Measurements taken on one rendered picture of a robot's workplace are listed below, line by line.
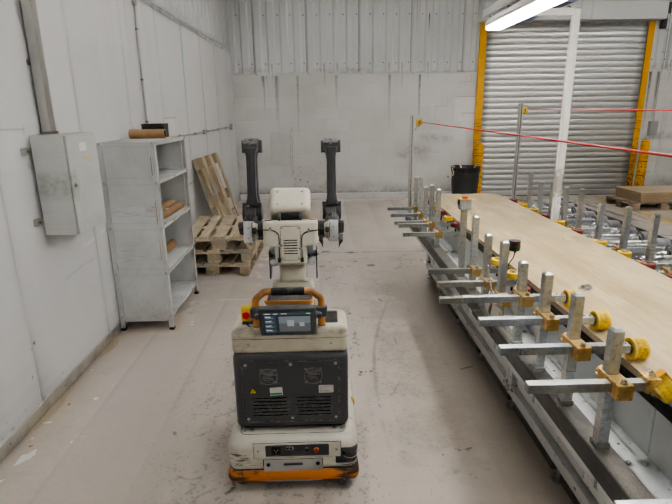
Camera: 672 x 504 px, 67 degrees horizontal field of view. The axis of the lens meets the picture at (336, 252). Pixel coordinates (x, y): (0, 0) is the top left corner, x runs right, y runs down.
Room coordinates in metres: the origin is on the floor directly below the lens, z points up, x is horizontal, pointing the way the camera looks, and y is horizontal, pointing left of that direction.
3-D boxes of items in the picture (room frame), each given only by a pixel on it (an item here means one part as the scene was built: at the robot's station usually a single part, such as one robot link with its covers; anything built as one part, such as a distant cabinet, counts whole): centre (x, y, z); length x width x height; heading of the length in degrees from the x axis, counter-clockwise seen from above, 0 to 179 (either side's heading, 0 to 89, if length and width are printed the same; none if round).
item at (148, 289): (4.39, 1.60, 0.78); 0.90 x 0.45 x 1.55; 1
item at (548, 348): (1.64, -0.83, 0.95); 0.50 x 0.04 x 0.04; 91
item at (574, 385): (1.39, -0.76, 0.95); 0.36 x 0.03 x 0.03; 91
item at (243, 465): (2.39, 0.23, 0.16); 0.67 x 0.64 x 0.25; 2
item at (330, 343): (2.29, 0.22, 0.59); 0.55 x 0.34 x 0.83; 92
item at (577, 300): (1.69, -0.85, 0.90); 0.04 x 0.04 x 0.48; 1
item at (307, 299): (2.27, 0.22, 0.87); 0.23 x 0.15 x 0.11; 92
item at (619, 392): (1.41, -0.86, 0.95); 0.14 x 0.06 x 0.05; 1
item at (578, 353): (1.66, -0.86, 0.95); 0.14 x 0.06 x 0.05; 1
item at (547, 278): (1.93, -0.85, 0.90); 0.04 x 0.04 x 0.48; 1
